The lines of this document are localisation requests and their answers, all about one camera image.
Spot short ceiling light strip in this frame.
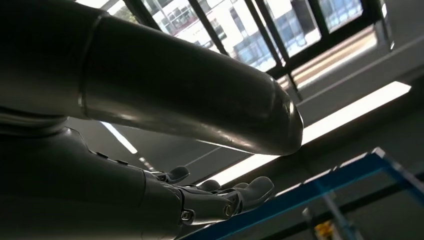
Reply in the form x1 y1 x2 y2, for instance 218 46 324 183
99 120 139 155

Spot black framed window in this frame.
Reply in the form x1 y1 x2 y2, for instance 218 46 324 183
75 0 396 102

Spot long ceiling light strip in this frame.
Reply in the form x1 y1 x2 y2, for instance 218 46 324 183
198 81 412 187

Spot small yellow object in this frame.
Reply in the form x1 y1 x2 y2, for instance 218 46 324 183
313 221 336 240

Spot dark metal beam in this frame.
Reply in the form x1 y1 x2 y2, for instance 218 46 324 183
263 172 424 240

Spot blue metal frame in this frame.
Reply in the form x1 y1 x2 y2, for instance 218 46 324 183
181 147 424 240

